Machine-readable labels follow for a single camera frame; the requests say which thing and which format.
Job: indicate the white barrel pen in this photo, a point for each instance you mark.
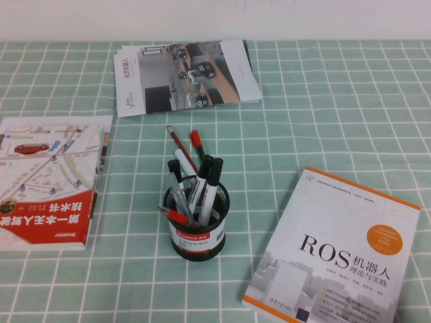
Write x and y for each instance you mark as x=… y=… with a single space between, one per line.
x=184 y=162

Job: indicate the clear gel pen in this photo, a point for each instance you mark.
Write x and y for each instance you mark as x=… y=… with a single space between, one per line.
x=177 y=192

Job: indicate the red and black pen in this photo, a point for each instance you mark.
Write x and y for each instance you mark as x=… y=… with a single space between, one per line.
x=177 y=216

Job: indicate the black mesh pen holder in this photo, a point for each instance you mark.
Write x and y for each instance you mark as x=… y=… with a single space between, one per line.
x=202 y=251

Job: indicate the thin white photo brochure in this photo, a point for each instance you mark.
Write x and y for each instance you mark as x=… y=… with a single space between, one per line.
x=105 y=151

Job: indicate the red map cover book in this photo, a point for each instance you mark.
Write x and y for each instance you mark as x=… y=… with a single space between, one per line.
x=47 y=188

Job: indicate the red striped pencil with eraser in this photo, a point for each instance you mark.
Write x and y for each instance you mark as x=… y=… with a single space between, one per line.
x=179 y=144

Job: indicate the red cap marker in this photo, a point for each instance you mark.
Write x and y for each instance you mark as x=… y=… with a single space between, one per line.
x=195 y=138

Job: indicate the short black cap marker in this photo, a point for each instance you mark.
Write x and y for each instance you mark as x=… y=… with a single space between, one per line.
x=173 y=168

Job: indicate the black cap white marker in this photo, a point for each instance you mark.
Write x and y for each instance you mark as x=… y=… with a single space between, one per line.
x=204 y=168
x=214 y=173

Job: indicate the green checked tablecloth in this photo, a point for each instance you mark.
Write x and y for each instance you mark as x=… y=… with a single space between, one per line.
x=303 y=117

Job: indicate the white orange ROS book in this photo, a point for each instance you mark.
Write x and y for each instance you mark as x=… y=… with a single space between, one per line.
x=336 y=235

